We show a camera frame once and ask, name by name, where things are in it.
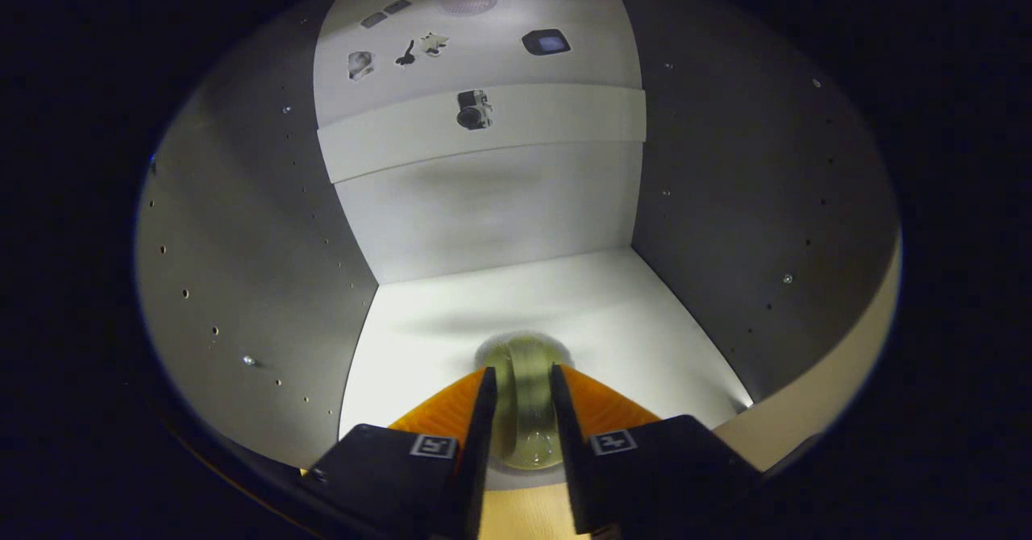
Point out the white cabinet shelf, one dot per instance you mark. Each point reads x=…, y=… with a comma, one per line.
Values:
x=564, y=121

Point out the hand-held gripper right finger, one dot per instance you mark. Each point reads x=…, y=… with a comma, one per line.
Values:
x=568, y=459

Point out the green translucent cup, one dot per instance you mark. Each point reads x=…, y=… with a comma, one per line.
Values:
x=524, y=395

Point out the grey cabinet body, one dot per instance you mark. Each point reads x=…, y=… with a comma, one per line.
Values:
x=242, y=242

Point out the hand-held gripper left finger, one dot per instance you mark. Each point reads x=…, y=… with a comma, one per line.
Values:
x=476, y=475

